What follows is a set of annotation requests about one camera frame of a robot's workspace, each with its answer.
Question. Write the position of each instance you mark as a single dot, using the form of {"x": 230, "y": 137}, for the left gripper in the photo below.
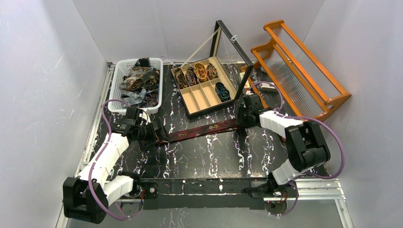
{"x": 156, "y": 131}

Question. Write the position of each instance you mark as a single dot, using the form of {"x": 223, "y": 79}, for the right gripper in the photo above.
{"x": 240, "y": 114}

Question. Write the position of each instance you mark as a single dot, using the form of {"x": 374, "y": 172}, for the red patterned tie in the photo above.
{"x": 210, "y": 129}

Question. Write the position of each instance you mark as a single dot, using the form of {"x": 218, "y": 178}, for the blue green tie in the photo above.
{"x": 222, "y": 92}

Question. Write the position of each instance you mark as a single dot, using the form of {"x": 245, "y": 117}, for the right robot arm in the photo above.
{"x": 305, "y": 143}

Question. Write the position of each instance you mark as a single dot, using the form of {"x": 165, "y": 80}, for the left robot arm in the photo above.
{"x": 88, "y": 196}

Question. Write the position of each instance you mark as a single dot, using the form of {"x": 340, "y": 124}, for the pile of patterned ties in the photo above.
{"x": 141, "y": 86}

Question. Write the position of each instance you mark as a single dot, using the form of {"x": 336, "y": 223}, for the white stapler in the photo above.
{"x": 268, "y": 87}

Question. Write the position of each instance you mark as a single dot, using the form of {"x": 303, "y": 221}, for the wooden tie storage box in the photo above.
{"x": 200, "y": 99}

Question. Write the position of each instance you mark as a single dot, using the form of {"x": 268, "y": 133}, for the rolled brown patterned tie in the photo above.
{"x": 211, "y": 71}

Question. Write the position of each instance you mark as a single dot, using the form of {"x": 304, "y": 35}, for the orange wooden rack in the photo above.
{"x": 305, "y": 84}

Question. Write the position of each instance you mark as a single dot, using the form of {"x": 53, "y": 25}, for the rolled dark striped tie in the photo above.
{"x": 180, "y": 78}

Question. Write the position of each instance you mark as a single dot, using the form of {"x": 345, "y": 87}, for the rolled orange tie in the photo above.
{"x": 200, "y": 72}

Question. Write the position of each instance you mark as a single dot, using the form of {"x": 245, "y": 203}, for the rolled purple patterned tie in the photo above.
{"x": 191, "y": 76}

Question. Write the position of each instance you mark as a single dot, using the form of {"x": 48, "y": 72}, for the glass box lid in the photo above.
{"x": 229, "y": 59}

